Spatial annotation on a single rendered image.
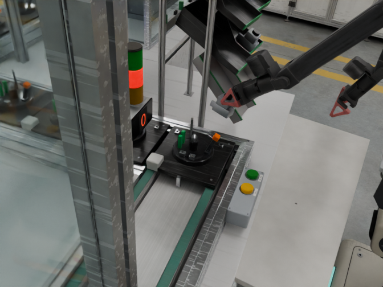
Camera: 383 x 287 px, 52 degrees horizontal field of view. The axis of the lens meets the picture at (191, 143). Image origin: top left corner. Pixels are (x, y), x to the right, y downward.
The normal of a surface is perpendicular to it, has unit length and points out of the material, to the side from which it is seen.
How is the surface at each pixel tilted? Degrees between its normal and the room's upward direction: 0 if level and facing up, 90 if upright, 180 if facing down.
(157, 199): 0
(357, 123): 0
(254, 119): 0
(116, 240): 90
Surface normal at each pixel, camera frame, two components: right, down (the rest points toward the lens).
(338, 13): -0.47, 0.53
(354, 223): 0.07, -0.78
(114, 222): 0.93, 0.27
